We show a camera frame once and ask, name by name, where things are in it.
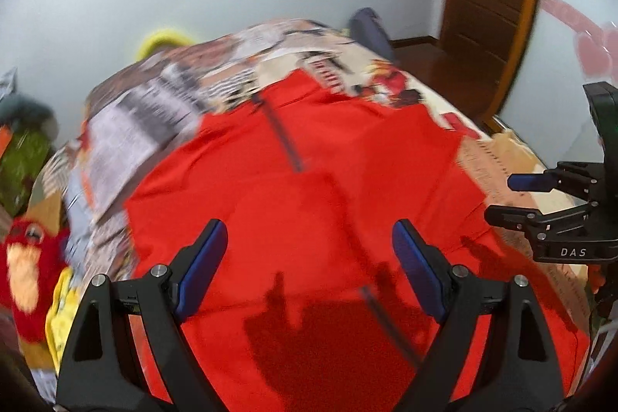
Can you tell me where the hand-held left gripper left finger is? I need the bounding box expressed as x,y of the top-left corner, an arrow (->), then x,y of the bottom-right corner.
54,219 -> 229,412

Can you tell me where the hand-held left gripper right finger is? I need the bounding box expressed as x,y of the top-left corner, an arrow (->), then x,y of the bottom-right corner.
392,219 -> 567,412

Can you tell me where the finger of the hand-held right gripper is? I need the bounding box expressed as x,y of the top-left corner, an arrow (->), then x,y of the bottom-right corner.
484,204 -> 589,233
507,161 -> 604,201

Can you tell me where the red garment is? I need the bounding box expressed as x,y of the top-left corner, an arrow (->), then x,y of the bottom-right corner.
124,69 -> 592,412

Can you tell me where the yellow plush toy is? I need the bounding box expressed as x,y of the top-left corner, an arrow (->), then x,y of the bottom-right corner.
45,267 -> 82,365

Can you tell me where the newspaper print bed blanket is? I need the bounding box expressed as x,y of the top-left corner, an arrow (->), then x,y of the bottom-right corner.
29,19 -> 594,410

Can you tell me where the red plush toy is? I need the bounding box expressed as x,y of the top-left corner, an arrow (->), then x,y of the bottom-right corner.
0,216 -> 74,370

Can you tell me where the brown wooden door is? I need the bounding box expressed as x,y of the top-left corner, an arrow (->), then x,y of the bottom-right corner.
436,0 -> 545,125

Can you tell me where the dark blue cushion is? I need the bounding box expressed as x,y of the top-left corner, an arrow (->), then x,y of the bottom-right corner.
348,7 -> 397,64

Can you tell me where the yellow round object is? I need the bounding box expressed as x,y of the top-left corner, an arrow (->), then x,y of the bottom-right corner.
136,27 -> 195,59

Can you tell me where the pink wall decoration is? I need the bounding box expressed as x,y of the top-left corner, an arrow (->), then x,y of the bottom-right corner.
540,0 -> 618,76

